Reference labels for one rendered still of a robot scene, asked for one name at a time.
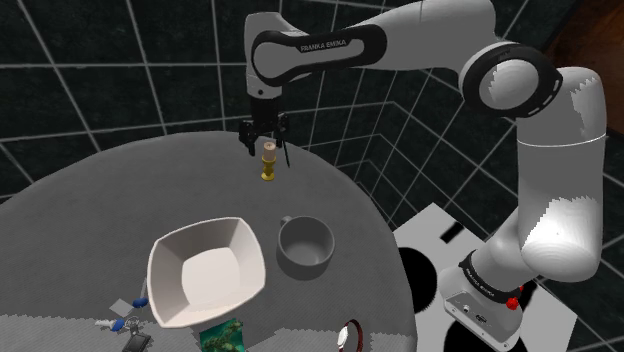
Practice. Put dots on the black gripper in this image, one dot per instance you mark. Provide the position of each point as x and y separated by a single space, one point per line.
266 112

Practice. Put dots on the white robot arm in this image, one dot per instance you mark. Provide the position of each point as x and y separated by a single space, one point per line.
560 185

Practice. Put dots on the yellow candlestick with beige candle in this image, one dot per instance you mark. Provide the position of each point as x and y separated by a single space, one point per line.
268 163

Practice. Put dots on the grey mug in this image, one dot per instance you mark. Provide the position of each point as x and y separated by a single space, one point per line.
305 248

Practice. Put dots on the white square bowl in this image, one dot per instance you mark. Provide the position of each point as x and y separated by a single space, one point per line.
209 273

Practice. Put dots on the round grey table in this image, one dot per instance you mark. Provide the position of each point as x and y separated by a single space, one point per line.
97 204

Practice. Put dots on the white black patterned robot stand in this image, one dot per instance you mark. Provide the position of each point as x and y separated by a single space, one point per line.
424 229

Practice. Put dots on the green picture card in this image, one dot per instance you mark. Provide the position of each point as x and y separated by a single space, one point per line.
223 337

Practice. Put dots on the blue-headed key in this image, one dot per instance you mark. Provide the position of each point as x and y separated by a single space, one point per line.
116 324
140 302

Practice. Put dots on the red wristwatch with white face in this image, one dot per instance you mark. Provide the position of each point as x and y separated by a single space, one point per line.
345 337

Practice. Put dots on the grey square key tag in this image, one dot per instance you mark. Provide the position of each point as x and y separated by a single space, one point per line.
120 307

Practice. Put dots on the black key fob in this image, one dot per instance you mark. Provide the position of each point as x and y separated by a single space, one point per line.
136 343

